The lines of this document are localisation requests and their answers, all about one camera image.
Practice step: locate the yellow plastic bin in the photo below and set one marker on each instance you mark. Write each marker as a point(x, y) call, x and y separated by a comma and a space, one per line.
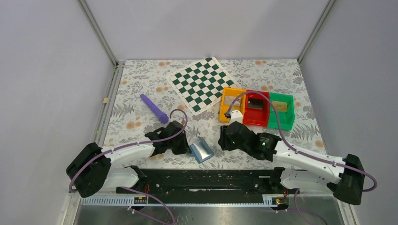
point(228, 91)

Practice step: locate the red plastic bin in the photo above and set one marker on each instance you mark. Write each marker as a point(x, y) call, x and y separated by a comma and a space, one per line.
point(257, 110)

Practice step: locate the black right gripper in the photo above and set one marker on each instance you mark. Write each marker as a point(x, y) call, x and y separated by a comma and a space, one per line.
point(230, 136)

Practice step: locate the left aluminium frame post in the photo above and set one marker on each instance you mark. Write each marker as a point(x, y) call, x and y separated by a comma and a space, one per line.
point(98, 32)

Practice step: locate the blue leather card holder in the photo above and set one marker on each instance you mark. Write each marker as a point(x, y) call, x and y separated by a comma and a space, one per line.
point(201, 150)

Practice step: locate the aluminium frame post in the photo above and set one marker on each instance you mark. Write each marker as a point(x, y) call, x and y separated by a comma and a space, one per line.
point(321, 20)
point(98, 32)

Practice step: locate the floral patterned table mat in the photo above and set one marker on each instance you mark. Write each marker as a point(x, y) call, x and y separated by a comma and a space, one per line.
point(131, 118)

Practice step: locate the purple cylindrical handle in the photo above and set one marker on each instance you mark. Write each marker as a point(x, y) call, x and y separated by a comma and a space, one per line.
point(161, 116)

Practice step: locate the white slotted cable duct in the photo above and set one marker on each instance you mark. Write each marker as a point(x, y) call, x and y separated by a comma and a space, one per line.
point(193, 199)

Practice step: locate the silver card in yellow bin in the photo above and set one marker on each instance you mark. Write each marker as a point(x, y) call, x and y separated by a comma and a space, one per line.
point(228, 100)

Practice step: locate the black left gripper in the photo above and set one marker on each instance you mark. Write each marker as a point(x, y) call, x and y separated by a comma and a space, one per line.
point(179, 142)

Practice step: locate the right aluminium frame post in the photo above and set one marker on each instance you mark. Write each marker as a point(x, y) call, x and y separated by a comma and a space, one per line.
point(321, 20)

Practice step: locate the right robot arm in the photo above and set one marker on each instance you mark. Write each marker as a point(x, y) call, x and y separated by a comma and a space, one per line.
point(341, 176)

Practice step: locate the gold card in green bin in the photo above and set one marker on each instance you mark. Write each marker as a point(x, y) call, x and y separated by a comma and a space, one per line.
point(280, 106)

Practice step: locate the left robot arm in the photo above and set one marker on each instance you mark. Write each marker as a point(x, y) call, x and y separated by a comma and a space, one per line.
point(98, 169)

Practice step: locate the green plastic bin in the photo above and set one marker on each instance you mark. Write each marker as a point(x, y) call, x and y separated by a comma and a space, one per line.
point(286, 119)

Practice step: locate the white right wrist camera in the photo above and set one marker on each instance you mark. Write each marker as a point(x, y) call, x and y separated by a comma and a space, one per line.
point(234, 116)

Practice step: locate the black card in red bin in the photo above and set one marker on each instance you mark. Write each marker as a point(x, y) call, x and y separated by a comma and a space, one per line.
point(254, 103)

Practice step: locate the green white chessboard mat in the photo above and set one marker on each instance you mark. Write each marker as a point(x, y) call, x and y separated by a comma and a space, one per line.
point(200, 85)

